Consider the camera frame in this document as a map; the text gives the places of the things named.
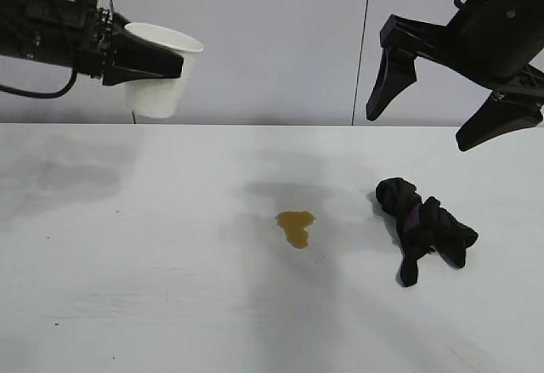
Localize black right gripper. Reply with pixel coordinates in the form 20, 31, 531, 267
365, 0, 544, 152

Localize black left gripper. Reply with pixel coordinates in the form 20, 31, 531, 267
25, 0, 185, 88

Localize white paper cup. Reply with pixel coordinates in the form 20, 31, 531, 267
122, 21, 205, 120

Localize black cloth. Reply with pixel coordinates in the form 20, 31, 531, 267
374, 177, 479, 288

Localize brown liquid spill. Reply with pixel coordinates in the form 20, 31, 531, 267
275, 210, 318, 251

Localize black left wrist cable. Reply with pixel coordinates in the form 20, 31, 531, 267
0, 69, 80, 99

